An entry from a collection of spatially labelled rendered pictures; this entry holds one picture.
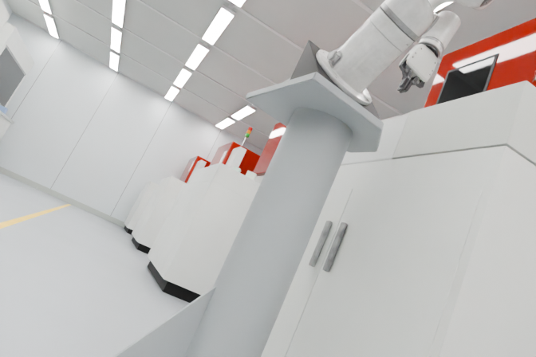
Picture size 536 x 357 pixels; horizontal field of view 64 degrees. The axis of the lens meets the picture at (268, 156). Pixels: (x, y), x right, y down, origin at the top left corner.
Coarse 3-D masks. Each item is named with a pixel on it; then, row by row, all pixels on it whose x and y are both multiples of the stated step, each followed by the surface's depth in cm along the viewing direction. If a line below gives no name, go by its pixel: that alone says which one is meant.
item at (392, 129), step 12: (384, 120) 128; (396, 120) 122; (384, 132) 125; (396, 132) 119; (384, 144) 121; (396, 144) 116; (348, 156) 138; (360, 156) 131; (372, 156) 124; (384, 156) 118
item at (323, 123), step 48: (288, 96) 101; (336, 96) 90; (288, 144) 101; (336, 144) 100; (288, 192) 96; (240, 240) 96; (288, 240) 94; (240, 288) 90; (288, 288) 96; (144, 336) 87; (192, 336) 92; (240, 336) 88
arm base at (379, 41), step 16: (384, 16) 99; (368, 32) 101; (384, 32) 99; (400, 32) 98; (352, 48) 104; (368, 48) 101; (384, 48) 100; (400, 48) 101; (320, 64) 105; (336, 64) 106; (352, 64) 104; (368, 64) 103; (384, 64) 103; (336, 80) 103; (352, 80) 105; (368, 80) 106; (352, 96) 104; (368, 96) 113
